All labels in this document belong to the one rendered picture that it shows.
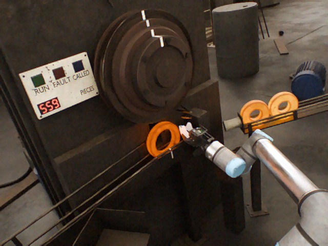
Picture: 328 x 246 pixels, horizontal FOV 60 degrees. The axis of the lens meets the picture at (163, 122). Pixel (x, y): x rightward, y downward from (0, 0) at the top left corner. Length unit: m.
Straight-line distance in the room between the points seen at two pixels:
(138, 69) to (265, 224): 1.30
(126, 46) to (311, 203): 0.79
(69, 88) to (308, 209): 0.92
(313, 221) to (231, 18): 3.17
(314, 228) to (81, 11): 1.06
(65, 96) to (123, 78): 0.25
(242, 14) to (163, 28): 2.72
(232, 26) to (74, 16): 2.86
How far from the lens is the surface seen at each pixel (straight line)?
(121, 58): 1.10
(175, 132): 1.40
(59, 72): 1.16
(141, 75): 1.07
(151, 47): 1.09
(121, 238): 1.19
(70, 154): 1.26
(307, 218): 0.93
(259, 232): 1.93
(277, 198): 2.13
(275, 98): 1.61
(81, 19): 1.21
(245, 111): 1.58
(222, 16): 3.86
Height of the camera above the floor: 1.47
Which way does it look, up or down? 28 degrees down
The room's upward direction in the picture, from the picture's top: 11 degrees counter-clockwise
